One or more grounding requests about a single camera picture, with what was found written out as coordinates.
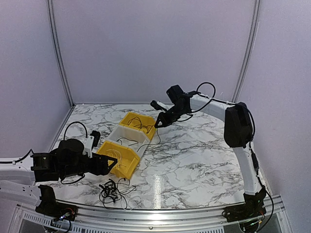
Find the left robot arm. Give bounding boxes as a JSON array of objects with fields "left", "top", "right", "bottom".
[{"left": 0, "top": 131, "right": 118, "bottom": 216}]

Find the aluminium front frame rail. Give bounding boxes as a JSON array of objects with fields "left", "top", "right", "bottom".
[{"left": 9, "top": 199, "right": 292, "bottom": 233}]

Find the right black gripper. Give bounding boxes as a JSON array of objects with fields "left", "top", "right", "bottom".
[{"left": 154, "top": 104, "right": 188, "bottom": 129}]

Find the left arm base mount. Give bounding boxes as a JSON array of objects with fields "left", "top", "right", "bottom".
[{"left": 35, "top": 202, "right": 78, "bottom": 221}]

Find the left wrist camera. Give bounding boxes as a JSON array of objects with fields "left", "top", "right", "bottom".
[{"left": 83, "top": 131, "right": 101, "bottom": 158}]

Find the white plastic bin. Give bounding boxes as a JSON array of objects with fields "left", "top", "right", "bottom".
[{"left": 107, "top": 125, "right": 150, "bottom": 158}]

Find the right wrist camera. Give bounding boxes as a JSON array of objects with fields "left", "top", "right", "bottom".
[{"left": 150, "top": 100, "right": 169, "bottom": 112}]

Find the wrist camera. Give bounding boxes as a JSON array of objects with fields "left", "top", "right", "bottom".
[
  {"left": 83, "top": 131, "right": 101, "bottom": 158},
  {"left": 150, "top": 100, "right": 169, "bottom": 112}
]

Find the thick white cable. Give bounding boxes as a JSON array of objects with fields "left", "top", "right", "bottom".
[{"left": 121, "top": 194, "right": 146, "bottom": 211}]

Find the left aluminium corner post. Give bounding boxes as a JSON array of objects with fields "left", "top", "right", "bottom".
[{"left": 46, "top": 0, "right": 75, "bottom": 108}]

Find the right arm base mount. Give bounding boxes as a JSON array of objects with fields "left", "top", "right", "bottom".
[{"left": 222, "top": 203, "right": 266, "bottom": 222}]

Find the black cable bundle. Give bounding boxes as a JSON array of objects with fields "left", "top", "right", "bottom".
[{"left": 98, "top": 178, "right": 137, "bottom": 210}]

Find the near yellow plastic bin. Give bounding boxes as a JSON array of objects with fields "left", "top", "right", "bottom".
[{"left": 97, "top": 141, "right": 140, "bottom": 179}]

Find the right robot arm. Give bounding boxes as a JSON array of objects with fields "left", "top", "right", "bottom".
[{"left": 150, "top": 85, "right": 267, "bottom": 217}]

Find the right aluminium corner post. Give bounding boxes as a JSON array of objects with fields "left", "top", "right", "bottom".
[{"left": 231, "top": 0, "right": 262, "bottom": 102}]

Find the long black cable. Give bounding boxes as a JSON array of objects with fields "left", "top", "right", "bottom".
[
  {"left": 126, "top": 116, "right": 154, "bottom": 134},
  {"left": 117, "top": 126, "right": 161, "bottom": 152}
]

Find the aluminium corner post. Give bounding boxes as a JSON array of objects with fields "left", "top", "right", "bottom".
[
  {"left": 46, "top": 0, "right": 75, "bottom": 108},
  {"left": 231, "top": 0, "right": 262, "bottom": 102}
]

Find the far yellow plastic bin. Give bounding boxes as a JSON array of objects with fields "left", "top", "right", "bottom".
[{"left": 119, "top": 112, "right": 156, "bottom": 140}]

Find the yellow plastic bin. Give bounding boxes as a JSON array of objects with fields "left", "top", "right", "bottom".
[
  {"left": 97, "top": 141, "right": 140, "bottom": 179},
  {"left": 119, "top": 112, "right": 156, "bottom": 140}
]

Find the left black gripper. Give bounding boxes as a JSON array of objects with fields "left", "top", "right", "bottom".
[{"left": 60, "top": 153, "right": 118, "bottom": 179}]

